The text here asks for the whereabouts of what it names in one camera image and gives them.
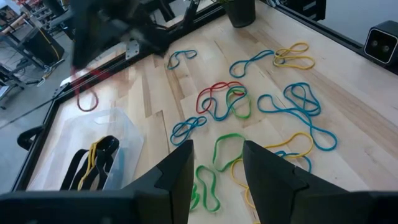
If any thin teal rubber band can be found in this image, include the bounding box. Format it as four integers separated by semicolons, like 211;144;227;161
201;86;248;122
229;49;285;78
170;116;208;146
274;151;312;174
167;49;198;71

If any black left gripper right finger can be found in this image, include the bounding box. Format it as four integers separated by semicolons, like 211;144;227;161
242;139;371;224

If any black clamp handle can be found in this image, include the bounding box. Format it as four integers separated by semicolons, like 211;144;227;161
17;125;44;151

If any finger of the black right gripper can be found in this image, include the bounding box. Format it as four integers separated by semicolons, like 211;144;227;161
72;21;90;70
83;21;108;68

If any thin red rubber band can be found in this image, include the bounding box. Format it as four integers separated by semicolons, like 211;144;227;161
195;80;246;114
70;67;100;113

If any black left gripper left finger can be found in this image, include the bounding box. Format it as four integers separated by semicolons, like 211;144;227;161
122;139;195;224

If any clear plastic bin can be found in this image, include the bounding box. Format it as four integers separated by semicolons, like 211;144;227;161
26;107;146;191

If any small wide black rubber band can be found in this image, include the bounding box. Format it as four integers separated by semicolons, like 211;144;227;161
90;135;121;190

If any wide blue rubber band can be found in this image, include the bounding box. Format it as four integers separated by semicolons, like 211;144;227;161
104;146;126;190

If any long teal rubber band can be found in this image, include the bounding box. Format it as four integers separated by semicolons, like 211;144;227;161
257;82;338;152

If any black table-level camera box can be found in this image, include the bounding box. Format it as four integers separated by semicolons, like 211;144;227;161
363;20;398;67

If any large wide black rubber band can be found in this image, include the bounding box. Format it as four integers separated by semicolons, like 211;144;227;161
60;148;103;191

